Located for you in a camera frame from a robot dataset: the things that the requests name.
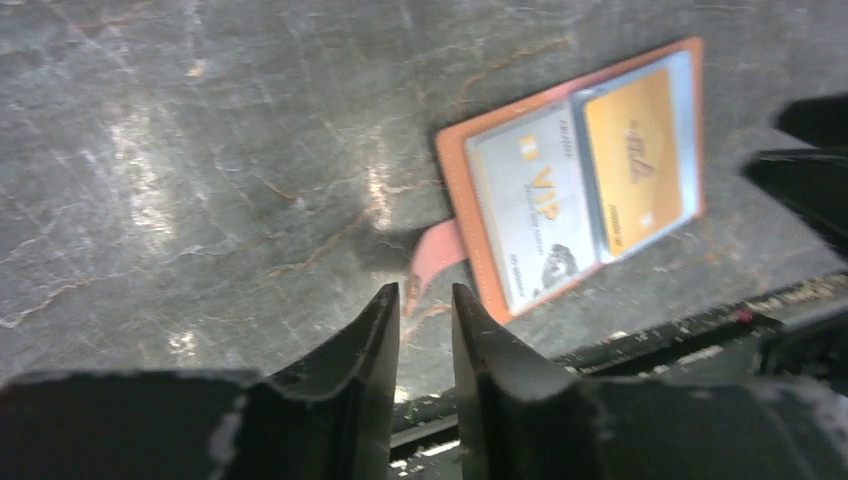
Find orange leather card holder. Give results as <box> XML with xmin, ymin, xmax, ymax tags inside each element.
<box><xmin>406</xmin><ymin>37</ymin><xmax>706</xmax><ymax>323</ymax></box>

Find gold credit card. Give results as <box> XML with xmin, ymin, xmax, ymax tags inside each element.
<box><xmin>583</xmin><ymin>68</ymin><xmax>684</xmax><ymax>256</ymax></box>

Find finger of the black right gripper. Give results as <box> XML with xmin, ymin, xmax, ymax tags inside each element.
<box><xmin>775</xmin><ymin>95</ymin><xmax>847</xmax><ymax>147</ymax></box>
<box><xmin>743</xmin><ymin>148</ymin><xmax>847</xmax><ymax>259</ymax></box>

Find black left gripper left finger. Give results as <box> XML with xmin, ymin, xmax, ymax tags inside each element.
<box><xmin>1</xmin><ymin>283</ymin><xmax>400</xmax><ymax>479</ymax></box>

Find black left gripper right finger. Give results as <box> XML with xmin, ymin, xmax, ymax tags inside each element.
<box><xmin>451</xmin><ymin>283</ymin><xmax>848</xmax><ymax>480</ymax></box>

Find silver VIP card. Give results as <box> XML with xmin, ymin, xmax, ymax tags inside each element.
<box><xmin>464</xmin><ymin>102</ymin><xmax>599</xmax><ymax>315</ymax></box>

